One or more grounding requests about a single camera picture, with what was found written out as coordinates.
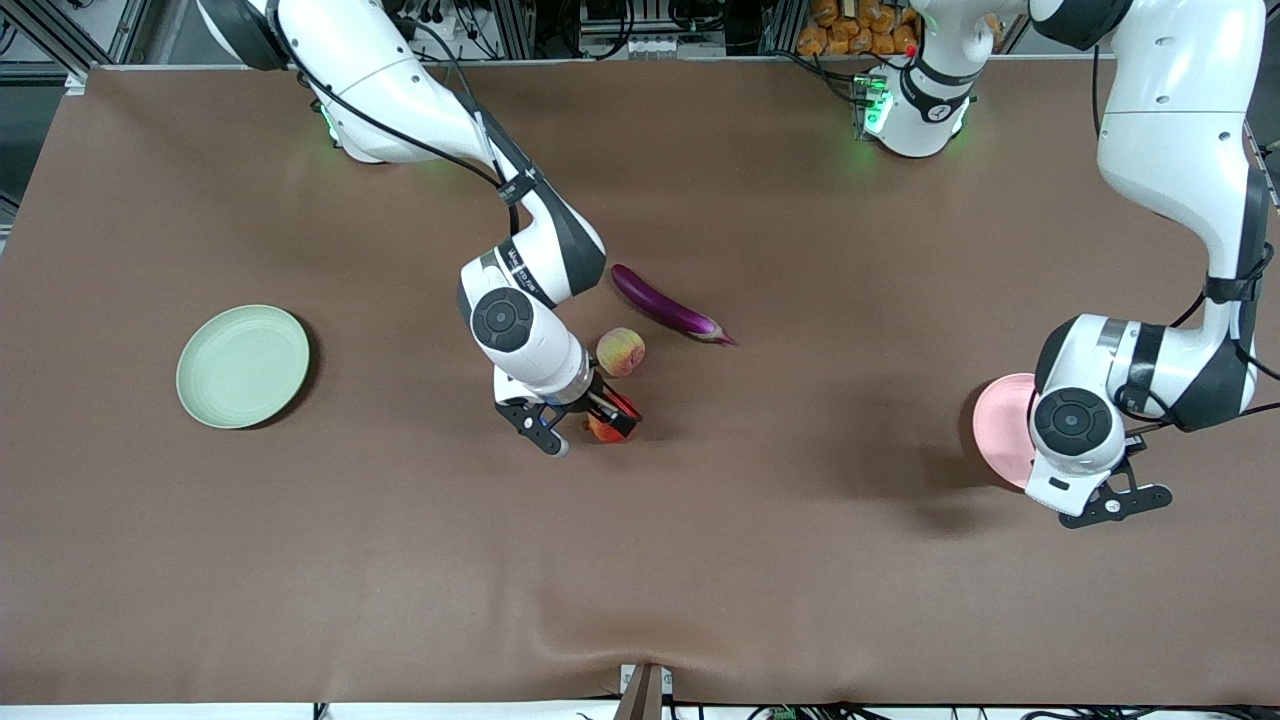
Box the metal stand bracket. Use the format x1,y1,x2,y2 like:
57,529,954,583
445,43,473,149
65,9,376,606
618,663,674,720

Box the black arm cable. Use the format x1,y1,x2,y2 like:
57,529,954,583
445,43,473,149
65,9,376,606
1093,45,1280,441
265,0,521,236

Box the red apple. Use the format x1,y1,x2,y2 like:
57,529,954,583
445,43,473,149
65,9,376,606
585,393,643,445

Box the light green round plate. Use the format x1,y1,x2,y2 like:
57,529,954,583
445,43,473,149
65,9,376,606
176,305,312,431

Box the pile of orange fruits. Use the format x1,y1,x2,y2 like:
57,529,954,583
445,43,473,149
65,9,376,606
797,0,921,57

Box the pink round plate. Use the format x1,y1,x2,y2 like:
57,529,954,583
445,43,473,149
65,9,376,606
972,373,1041,491

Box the long purple eggplant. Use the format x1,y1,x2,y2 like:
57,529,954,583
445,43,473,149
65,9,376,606
611,264,739,348

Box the brown table cover mat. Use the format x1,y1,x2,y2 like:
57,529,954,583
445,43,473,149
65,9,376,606
0,58,1280,706

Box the aluminium frame bars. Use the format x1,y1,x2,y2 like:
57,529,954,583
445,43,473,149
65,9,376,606
0,0,151,83

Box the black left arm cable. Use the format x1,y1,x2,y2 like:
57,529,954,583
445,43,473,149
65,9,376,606
1093,45,1280,441

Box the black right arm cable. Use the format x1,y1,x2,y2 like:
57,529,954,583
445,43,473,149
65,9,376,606
265,0,521,236

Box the yellow pink peach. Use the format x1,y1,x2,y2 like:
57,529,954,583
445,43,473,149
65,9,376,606
597,328,647,379

